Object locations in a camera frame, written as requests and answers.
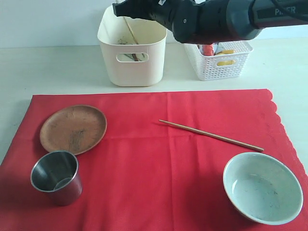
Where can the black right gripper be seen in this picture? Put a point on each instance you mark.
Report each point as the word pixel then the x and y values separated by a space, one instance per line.
pixel 161 11

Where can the red sausage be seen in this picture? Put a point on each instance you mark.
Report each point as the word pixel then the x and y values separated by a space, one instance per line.
pixel 208 50

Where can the blue white milk carton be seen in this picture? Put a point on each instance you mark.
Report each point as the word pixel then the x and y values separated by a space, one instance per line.
pixel 215 47

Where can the orange cheese wedge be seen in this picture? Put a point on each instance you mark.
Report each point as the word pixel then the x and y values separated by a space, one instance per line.
pixel 225 52

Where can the yellow lemon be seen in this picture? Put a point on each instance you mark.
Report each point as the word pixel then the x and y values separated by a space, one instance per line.
pixel 226 62

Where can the brown wooden spoon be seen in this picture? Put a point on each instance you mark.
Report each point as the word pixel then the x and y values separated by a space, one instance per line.
pixel 135 58

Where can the wooden chopstick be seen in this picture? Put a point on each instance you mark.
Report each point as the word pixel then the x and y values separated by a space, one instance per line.
pixel 131 31
pixel 215 136

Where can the brown wooden plate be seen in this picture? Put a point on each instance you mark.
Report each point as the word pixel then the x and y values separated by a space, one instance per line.
pixel 76 129

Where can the red table cloth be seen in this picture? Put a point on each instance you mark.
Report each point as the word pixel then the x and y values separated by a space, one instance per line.
pixel 144 175

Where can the pale green bowl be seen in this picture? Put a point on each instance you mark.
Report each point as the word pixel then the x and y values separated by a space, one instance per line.
pixel 262 188

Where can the stainless steel cup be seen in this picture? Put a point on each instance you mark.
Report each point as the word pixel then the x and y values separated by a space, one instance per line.
pixel 56 174

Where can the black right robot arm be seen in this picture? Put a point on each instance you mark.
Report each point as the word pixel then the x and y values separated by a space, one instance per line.
pixel 216 20

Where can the white woven plastic basket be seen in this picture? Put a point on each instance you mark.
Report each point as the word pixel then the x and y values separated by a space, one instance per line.
pixel 206 67

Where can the cream plastic bin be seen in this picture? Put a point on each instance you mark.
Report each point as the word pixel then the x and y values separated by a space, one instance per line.
pixel 117 46

